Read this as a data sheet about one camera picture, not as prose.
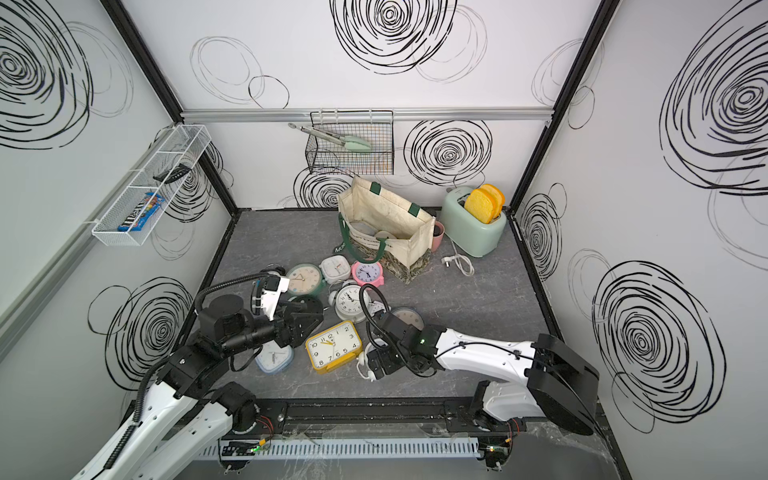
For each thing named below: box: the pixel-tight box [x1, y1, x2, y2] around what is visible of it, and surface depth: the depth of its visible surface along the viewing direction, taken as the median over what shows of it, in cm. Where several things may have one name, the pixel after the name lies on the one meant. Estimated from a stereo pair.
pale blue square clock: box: [255, 340, 295, 375], surface depth 82 cm
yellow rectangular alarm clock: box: [305, 320, 363, 373], surface depth 84 cm
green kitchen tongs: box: [288, 122, 372, 152], surface depth 94 cm
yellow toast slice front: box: [464, 188, 494, 224], surface depth 98 cm
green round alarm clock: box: [286, 263, 324, 296], surface depth 99 cm
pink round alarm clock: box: [351, 261, 385, 287], surface depth 101 cm
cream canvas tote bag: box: [337, 176, 436, 284], surface depth 99 cm
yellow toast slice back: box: [478, 183, 506, 219], surface depth 96 cm
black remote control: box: [152, 163, 192, 184], surface depth 82 cm
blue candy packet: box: [117, 192, 166, 232], surface depth 72 cm
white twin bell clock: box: [328, 280, 371, 323], surface depth 93 cm
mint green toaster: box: [440, 186, 507, 257], surface depth 101 cm
